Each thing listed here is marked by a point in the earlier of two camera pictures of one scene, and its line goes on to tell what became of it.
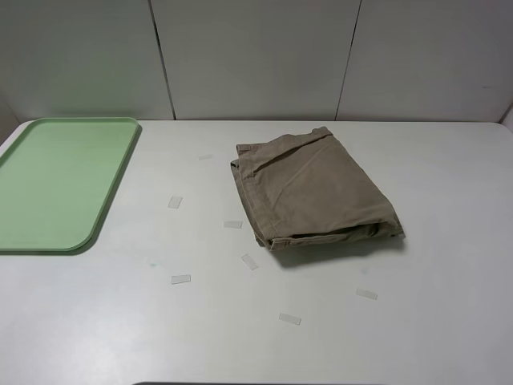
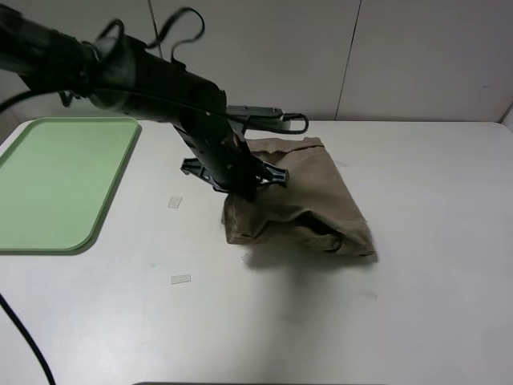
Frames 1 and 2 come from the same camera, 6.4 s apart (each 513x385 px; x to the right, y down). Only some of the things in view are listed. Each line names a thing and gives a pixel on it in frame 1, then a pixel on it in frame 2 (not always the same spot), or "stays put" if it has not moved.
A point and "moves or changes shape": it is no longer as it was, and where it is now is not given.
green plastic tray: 56,177 stays put
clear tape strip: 175,202 stays put
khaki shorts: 307,188 moves or changes shape
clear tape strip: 179,279 stays put
